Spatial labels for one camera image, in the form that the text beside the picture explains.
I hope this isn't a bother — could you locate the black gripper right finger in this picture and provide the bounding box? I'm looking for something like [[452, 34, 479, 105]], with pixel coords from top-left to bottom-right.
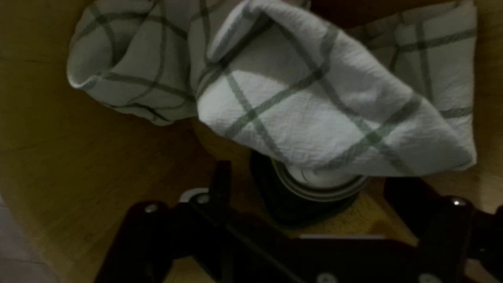
[[383, 176, 428, 226]]

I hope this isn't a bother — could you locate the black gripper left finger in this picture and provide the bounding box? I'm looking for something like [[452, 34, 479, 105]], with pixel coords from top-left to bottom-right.
[[207, 160, 232, 206]]

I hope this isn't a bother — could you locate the white green checkered cloth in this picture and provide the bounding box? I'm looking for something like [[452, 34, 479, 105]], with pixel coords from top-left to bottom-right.
[[65, 0, 479, 179]]

